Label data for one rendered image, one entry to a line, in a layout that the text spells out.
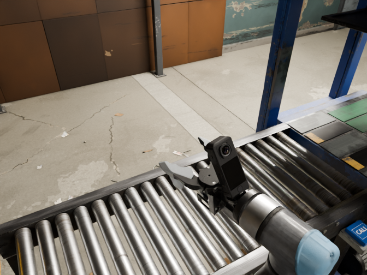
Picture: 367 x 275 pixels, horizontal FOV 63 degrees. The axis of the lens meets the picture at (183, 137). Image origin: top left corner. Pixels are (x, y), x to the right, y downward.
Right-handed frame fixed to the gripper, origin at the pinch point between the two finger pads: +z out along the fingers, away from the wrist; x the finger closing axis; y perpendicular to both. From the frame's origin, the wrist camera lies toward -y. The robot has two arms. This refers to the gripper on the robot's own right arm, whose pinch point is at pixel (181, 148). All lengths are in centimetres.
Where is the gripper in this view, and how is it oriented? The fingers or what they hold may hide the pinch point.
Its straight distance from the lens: 66.3
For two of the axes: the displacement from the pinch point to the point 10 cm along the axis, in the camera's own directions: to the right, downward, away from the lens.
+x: 7.7, -4.8, 4.3
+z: -6.3, -4.5, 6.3
